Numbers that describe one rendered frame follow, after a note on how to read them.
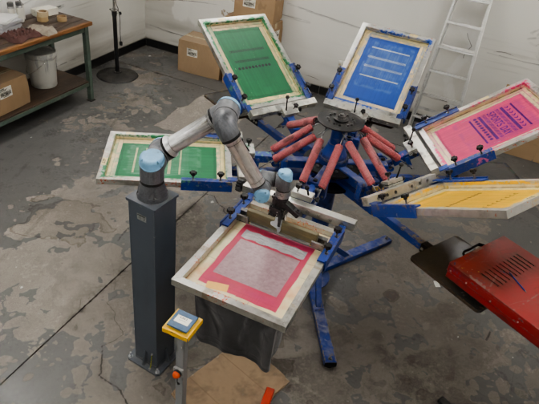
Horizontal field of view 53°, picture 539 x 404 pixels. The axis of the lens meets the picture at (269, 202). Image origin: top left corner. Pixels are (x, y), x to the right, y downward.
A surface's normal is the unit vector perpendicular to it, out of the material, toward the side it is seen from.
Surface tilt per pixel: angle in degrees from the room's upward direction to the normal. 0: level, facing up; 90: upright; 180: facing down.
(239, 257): 0
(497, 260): 0
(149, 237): 90
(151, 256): 90
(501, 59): 90
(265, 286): 0
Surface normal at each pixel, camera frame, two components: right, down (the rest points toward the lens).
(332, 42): -0.41, 0.48
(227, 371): 0.08, -0.80
